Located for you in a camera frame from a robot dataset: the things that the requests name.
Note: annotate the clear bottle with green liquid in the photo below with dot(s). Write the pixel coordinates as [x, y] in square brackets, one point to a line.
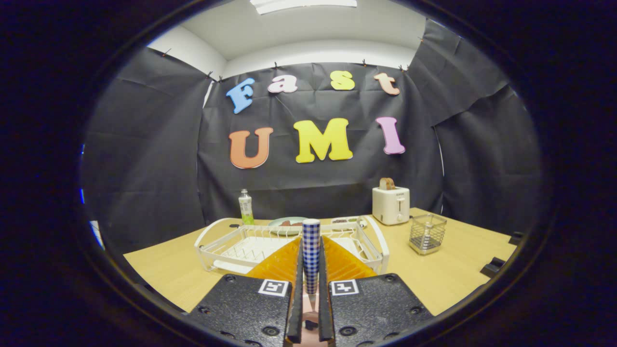
[246, 207]

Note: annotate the white sheet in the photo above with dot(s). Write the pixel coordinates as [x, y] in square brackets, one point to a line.
[97, 233]

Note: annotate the ceiling light panel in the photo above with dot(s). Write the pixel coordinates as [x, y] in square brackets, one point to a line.
[303, 5]

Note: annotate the black backdrop cloth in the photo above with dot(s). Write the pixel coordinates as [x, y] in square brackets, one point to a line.
[313, 188]

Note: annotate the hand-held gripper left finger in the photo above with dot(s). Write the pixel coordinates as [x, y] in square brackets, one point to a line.
[250, 308]

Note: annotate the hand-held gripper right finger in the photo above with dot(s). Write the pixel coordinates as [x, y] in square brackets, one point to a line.
[371, 308]

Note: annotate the white divided condiment tray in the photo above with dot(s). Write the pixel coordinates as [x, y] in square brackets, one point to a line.
[344, 220]

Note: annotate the white toaster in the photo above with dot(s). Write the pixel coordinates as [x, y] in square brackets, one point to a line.
[390, 207]

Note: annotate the black table clamp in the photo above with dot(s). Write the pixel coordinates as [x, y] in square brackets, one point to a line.
[494, 267]
[516, 238]

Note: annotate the blue lit screen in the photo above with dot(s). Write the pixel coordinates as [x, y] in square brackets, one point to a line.
[82, 193]

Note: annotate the white drying mat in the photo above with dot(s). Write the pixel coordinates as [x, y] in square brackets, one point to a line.
[250, 248]

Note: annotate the light green plate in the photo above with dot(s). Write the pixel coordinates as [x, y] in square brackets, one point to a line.
[274, 225]

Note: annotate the brown bread slice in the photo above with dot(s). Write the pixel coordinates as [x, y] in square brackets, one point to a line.
[387, 183]

